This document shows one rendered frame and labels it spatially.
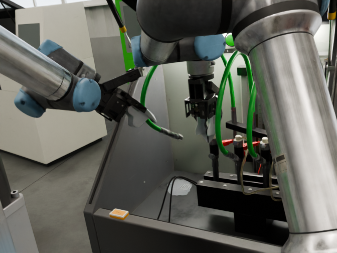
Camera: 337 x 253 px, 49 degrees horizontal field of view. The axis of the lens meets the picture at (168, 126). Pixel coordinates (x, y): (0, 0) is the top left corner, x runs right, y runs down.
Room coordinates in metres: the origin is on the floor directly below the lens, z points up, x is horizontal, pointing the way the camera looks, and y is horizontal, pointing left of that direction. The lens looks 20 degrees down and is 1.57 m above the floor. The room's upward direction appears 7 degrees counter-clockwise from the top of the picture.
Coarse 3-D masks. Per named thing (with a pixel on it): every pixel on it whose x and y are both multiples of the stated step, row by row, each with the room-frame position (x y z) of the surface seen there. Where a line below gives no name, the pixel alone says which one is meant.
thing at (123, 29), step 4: (108, 0) 1.23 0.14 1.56; (108, 4) 1.24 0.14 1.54; (112, 4) 1.24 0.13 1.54; (112, 8) 1.24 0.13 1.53; (112, 12) 1.25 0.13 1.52; (116, 12) 1.25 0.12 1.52; (116, 16) 1.25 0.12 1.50; (116, 20) 1.26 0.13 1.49; (120, 20) 1.26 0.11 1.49; (120, 24) 1.26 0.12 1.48; (120, 28) 1.27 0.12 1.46; (124, 28) 1.27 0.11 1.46; (124, 32) 1.27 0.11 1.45; (128, 40) 1.29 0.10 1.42; (140, 68) 1.33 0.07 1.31; (144, 68) 1.33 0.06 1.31; (144, 72) 1.33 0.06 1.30
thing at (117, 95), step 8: (96, 80) 0.96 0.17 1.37; (104, 96) 0.97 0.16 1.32; (112, 96) 0.96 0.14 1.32; (120, 96) 0.97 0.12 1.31; (104, 104) 0.96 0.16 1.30; (112, 104) 0.95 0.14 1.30; (120, 104) 0.96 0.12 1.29; (104, 112) 0.94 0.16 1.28; (112, 112) 0.96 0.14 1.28; (120, 112) 0.96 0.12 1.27
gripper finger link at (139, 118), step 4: (128, 108) 0.97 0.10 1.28; (132, 108) 0.98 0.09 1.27; (136, 108) 0.98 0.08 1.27; (128, 112) 0.97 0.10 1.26; (132, 112) 0.97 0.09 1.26; (136, 112) 0.98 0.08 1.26; (140, 112) 0.98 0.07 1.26; (148, 112) 0.98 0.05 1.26; (136, 116) 0.97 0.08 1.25; (140, 116) 0.98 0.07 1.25; (144, 116) 0.98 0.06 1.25; (148, 116) 0.98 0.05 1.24; (152, 116) 0.99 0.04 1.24; (136, 120) 0.97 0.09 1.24; (140, 120) 0.97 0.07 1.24; (144, 120) 0.98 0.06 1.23; (152, 120) 1.00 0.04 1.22; (136, 124) 0.97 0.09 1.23; (140, 124) 0.97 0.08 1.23
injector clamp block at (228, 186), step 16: (208, 176) 1.09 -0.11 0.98; (224, 176) 1.07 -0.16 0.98; (208, 192) 1.02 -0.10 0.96; (224, 192) 1.00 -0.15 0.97; (240, 192) 0.97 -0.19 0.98; (272, 192) 0.94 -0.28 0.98; (224, 208) 1.00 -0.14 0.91; (240, 208) 0.97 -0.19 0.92; (256, 208) 0.95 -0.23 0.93; (272, 208) 0.92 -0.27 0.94; (240, 224) 0.97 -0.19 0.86; (256, 224) 0.95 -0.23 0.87
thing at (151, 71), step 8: (224, 56) 1.21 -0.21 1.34; (224, 64) 1.21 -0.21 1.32; (152, 72) 1.03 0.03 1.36; (144, 80) 1.02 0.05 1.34; (232, 80) 1.23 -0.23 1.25; (144, 88) 1.01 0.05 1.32; (232, 88) 1.22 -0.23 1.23; (144, 96) 1.01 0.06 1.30; (232, 96) 1.23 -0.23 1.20; (144, 104) 1.00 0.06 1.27; (232, 104) 1.23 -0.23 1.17; (152, 128) 1.02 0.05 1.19; (160, 128) 1.03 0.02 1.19
